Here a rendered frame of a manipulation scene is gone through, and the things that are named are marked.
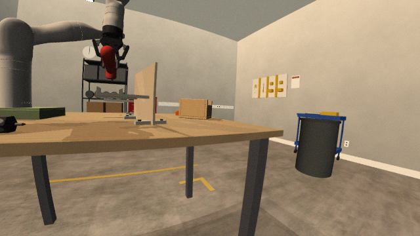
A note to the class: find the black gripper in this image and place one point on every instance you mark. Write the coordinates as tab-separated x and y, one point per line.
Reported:
111	36

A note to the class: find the small wooden crate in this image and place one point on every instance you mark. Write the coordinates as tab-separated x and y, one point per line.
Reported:
195	109

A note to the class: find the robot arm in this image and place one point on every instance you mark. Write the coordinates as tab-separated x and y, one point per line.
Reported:
17	39

